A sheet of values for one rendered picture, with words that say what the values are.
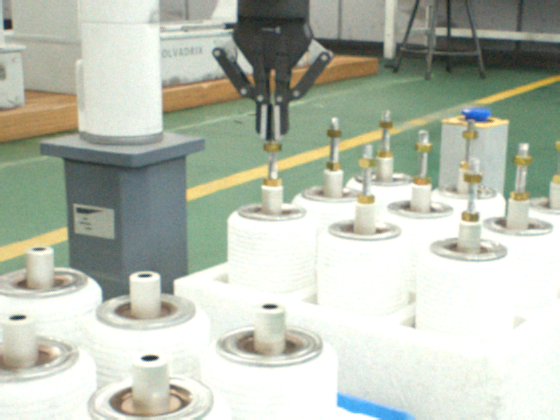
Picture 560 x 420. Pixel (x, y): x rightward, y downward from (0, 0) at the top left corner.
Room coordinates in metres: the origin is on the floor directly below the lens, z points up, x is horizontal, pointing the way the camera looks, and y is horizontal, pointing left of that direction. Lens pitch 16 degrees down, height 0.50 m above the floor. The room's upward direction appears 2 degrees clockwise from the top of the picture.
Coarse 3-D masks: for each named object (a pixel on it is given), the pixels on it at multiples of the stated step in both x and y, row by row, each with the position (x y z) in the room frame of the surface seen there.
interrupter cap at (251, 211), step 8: (240, 208) 1.04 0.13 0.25; (248, 208) 1.05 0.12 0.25; (256, 208) 1.05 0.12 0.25; (288, 208) 1.06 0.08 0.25; (296, 208) 1.06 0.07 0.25; (304, 208) 1.05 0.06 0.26; (240, 216) 1.02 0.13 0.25; (248, 216) 1.01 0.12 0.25; (256, 216) 1.01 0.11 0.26; (264, 216) 1.01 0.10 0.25; (272, 216) 1.01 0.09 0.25; (280, 216) 1.01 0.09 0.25; (288, 216) 1.02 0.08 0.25; (296, 216) 1.02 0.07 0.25; (304, 216) 1.03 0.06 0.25
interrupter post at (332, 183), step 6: (324, 174) 1.14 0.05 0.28; (330, 174) 1.13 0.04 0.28; (336, 174) 1.13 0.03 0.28; (342, 174) 1.14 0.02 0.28; (324, 180) 1.13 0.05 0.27; (330, 180) 1.13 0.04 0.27; (336, 180) 1.13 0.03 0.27; (324, 186) 1.13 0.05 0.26; (330, 186) 1.13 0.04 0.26; (336, 186) 1.13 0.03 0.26; (324, 192) 1.13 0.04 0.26; (330, 192) 1.13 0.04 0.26; (336, 192) 1.13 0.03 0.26
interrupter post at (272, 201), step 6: (264, 192) 1.03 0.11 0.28; (270, 192) 1.03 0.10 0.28; (276, 192) 1.03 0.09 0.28; (282, 192) 1.04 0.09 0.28; (264, 198) 1.03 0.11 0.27; (270, 198) 1.03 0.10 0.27; (276, 198) 1.03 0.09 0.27; (282, 198) 1.04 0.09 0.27; (264, 204) 1.03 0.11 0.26; (270, 204) 1.03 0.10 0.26; (276, 204) 1.03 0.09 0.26; (282, 204) 1.04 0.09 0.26; (264, 210) 1.03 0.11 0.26; (270, 210) 1.03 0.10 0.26; (276, 210) 1.03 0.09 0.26; (282, 210) 1.04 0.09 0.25
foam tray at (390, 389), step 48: (192, 288) 1.00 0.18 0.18; (240, 288) 0.99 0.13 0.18; (336, 336) 0.90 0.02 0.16; (384, 336) 0.87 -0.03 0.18; (432, 336) 0.87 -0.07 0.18; (528, 336) 0.87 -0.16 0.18; (384, 384) 0.87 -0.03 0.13; (432, 384) 0.84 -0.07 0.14; (480, 384) 0.82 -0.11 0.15; (528, 384) 0.86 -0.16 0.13
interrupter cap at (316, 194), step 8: (304, 192) 1.14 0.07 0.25; (312, 192) 1.14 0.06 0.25; (320, 192) 1.15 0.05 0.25; (344, 192) 1.15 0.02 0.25; (352, 192) 1.15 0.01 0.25; (360, 192) 1.15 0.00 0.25; (312, 200) 1.11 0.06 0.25; (320, 200) 1.10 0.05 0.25; (328, 200) 1.10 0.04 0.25; (336, 200) 1.10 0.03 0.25; (344, 200) 1.10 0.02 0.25; (352, 200) 1.11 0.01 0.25
